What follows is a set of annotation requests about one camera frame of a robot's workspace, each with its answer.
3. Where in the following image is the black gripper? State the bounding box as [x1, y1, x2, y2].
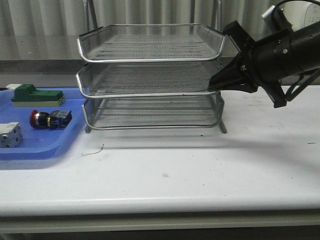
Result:
[207, 21, 291, 108]

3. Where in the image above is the silver mesh tray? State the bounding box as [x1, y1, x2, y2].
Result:
[82, 94, 227, 134]
[76, 61, 222, 99]
[77, 23, 225, 63]

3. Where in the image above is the red emergency stop button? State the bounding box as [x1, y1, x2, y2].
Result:
[29, 109, 72, 129]

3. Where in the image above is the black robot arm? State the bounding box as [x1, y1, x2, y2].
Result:
[207, 21, 320, 108]

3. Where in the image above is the white appliance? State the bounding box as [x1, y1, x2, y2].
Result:
[282, 0, 320, 31]

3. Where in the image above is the blue plastic tray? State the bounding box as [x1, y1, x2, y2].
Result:
[0, 87, 85, 161]

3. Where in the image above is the grey back counter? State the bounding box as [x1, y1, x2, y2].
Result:
[0, 33, 320, 87]

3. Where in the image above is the green electrical component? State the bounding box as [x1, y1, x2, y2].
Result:
[6, 83, 65, 107]

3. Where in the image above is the white terminal block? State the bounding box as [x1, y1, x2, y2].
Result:
[0, 122, 23, 148]

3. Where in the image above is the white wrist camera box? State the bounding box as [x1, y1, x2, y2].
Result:
[261, 4, 293, 32]

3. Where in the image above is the silver rack frame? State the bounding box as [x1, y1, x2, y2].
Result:
[83, 0, 228, 135]

